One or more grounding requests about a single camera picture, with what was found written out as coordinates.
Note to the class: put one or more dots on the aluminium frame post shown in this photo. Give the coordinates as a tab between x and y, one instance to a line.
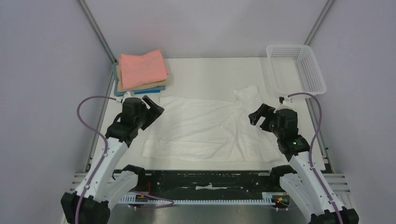
88	14
317	24

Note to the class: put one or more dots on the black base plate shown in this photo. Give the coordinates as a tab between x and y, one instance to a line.
207	185

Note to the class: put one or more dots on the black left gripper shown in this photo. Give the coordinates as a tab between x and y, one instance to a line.
157	110

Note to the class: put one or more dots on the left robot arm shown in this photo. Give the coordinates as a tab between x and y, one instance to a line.
93	199

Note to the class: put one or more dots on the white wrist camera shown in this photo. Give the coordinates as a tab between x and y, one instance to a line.
126	95
286	101

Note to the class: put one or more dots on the white plastic basket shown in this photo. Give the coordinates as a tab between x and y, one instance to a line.
294	68

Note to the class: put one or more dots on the left aluminium frame post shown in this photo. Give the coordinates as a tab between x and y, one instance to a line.
88	14

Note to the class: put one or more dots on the folded pink t shirt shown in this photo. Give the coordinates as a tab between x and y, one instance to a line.
137	71

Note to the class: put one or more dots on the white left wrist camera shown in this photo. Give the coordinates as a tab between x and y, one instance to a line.
126	95

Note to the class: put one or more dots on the white slotted cable duct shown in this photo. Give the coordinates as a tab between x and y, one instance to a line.
132	198

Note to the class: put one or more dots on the folded grey-blue t shirt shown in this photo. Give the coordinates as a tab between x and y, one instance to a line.
116	82

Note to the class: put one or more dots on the folded bright blue t shirt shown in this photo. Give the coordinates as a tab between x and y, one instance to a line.
140	92

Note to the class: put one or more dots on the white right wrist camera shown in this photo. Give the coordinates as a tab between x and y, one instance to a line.
286	101

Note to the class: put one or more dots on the right aluminium frame post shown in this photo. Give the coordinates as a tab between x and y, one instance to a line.
317	24

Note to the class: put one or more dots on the folded tan t shirt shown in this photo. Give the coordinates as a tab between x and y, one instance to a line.
120	87

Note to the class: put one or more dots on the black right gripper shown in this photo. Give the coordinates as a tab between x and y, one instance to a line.
264	116

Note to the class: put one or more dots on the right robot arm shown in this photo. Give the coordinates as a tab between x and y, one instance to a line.
301	179

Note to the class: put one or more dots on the white t shirt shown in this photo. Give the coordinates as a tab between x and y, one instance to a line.
200	130

